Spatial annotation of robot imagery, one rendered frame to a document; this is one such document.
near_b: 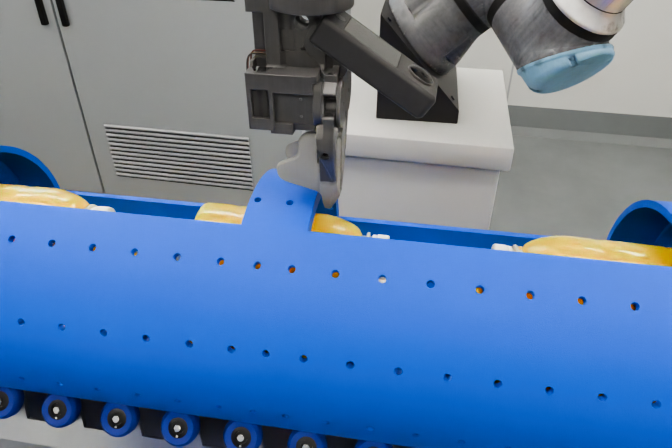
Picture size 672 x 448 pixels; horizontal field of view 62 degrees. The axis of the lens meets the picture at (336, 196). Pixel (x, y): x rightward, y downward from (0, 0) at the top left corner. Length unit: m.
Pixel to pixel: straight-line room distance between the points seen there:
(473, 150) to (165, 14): 1.62
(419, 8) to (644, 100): 2.84
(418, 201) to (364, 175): 0.10
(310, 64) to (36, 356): 0.39
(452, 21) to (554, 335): 0.52
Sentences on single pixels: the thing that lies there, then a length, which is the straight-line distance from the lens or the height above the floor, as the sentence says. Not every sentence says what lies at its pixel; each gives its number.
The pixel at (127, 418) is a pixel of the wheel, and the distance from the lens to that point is 0.74.
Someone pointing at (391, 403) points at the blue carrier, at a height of 1.11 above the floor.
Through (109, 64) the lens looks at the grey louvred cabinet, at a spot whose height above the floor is 0.74.
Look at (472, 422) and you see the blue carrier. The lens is 0.55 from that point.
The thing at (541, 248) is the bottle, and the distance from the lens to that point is 0.60.
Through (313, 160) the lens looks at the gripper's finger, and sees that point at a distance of 0.52.
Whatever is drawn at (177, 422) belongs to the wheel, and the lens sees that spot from 0.72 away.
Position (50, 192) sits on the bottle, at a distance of 0.71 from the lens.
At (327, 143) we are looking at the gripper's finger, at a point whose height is 1.32.
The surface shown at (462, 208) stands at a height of 1.03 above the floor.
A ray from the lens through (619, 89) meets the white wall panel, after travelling 3.59.
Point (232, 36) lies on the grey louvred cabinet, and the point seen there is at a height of 0.89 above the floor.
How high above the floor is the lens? 1.54
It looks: 34 degrees down
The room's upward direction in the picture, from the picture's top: straight up
